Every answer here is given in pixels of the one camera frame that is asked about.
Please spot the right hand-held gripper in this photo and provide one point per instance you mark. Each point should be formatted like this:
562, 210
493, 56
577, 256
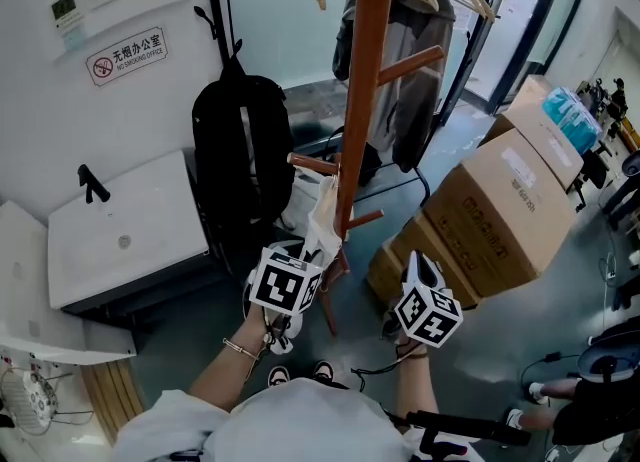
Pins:
426, 314

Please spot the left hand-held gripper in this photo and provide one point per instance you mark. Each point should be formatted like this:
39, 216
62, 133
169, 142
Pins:
280, 284

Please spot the brown wooden coat rack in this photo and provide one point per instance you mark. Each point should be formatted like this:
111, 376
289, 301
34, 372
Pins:
363, 100

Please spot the person's left forearm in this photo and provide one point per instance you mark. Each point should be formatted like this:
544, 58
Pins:
235, 365

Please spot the person's right forearm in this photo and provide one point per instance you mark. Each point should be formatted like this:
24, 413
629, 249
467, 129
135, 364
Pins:
414, 380

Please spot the black metal garment rack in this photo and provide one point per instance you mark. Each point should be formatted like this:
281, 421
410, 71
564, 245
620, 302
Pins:
475, 40

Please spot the low cardboard box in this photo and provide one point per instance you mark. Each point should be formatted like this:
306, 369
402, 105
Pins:
405, 265

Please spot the gold wrist bangle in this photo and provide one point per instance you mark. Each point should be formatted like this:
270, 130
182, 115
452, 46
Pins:
241, 350

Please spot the person's left shoe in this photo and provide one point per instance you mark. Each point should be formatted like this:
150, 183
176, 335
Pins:
278, 376

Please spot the person's shoe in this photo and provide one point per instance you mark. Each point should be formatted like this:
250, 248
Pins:
324, 370
278, 376

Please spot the person's right shoe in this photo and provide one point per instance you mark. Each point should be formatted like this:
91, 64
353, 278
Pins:
324, 370

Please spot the large cardboard box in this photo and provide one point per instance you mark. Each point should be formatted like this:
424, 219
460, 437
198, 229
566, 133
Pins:
505, 210

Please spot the person's white shirt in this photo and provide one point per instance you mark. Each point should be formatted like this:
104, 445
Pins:
280, 425

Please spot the black backpack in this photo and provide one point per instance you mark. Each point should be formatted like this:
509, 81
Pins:
242, 142

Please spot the white ceramic sink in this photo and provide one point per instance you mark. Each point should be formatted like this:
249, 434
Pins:
125, 235

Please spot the black faucet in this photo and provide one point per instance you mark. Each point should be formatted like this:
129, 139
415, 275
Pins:
93, 183

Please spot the black office chair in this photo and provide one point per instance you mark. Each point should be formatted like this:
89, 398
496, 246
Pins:
590, 172

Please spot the long cardboard box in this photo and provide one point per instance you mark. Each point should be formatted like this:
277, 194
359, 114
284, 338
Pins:
540, 125

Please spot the grey hanging jacket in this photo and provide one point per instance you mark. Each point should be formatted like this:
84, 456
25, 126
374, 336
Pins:
420, 80

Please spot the blue plastic-wrapped package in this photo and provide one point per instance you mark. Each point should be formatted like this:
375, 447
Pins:
573, 119

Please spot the no-smoking wall sign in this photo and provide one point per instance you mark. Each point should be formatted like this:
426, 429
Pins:
127, 56

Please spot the wall thermostat display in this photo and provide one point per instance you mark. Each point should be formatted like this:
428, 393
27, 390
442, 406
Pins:
65, 9

